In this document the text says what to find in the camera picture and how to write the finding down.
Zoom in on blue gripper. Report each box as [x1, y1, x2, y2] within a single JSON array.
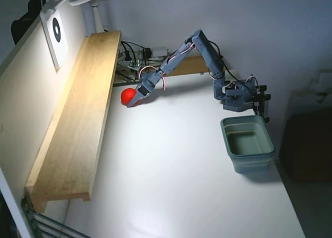
[[126, 71, 167, 108]]

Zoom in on red ball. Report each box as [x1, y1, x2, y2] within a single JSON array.
[[120, 88, 137, 108]]

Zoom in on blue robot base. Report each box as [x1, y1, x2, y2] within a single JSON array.
[[212, 76, 257, 111]]

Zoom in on grey collapsible container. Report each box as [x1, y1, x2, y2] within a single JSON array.
[[220, 115, 276, 174]]

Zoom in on white power strip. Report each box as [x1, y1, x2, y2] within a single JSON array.
[[118, 50, 168, 67]]

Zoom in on grey adapter box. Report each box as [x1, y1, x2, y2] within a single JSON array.
[[151, 46, 169, 56]]

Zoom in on wooden back plank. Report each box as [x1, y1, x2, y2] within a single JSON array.
[[168, 55, 211, 78]]

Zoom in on long wooden shelf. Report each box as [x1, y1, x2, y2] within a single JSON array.
[[24, 30, 122, 214]]

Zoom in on white lamp pole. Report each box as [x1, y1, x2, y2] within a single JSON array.
[[89, 3, 105, 33]]

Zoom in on cream partition panel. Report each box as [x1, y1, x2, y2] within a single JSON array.
[[0, 13, 90, 238]]

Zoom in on black table clamp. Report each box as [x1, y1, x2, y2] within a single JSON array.
[[251, 84, 272, 124]]

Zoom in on dark case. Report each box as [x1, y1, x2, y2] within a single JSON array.
[[281, 113, 332, 183]]

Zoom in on metal shelf support frame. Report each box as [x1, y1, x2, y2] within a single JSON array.
[[114, 69, 142, 82]]

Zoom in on power strip with black cables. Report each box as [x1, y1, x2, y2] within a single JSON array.
[[121, 40, 153, 80]]

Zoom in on white board with black ring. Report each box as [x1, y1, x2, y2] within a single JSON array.
[[40, 8, 70, 73]]

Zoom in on grey metal frame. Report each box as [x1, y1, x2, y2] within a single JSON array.
[[20, 193, 86, 238]]

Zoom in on white wall pipe fitting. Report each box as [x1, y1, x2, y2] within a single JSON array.
[[286, 69, 332, 124]]

